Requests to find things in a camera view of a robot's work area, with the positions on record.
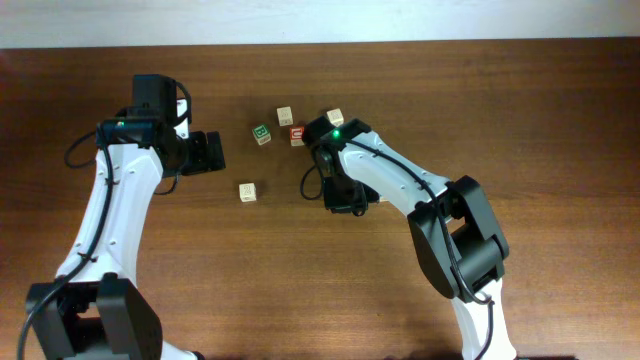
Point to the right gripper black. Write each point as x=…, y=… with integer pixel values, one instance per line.
x=337, y=205

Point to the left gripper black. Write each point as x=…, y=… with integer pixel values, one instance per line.
x=201, y=160

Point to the wooden block number 2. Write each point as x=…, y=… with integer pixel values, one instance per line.
x=248, y=192

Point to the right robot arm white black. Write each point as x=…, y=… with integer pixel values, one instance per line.
x=458, y=241

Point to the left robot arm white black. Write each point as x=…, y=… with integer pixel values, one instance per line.
x=93, y=308

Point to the green B wooden block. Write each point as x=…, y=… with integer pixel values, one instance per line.
x=261, y=134

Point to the red U wooden block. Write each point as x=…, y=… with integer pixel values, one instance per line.
x=296, y=136

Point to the plain wooden block top middle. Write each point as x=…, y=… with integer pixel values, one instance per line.
x=335, y=117

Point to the plain wooden block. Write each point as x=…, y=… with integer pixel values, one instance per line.
x=335, y=117
x=284, y=115

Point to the plain wooden block top left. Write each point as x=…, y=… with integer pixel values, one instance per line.
x=284, y=115

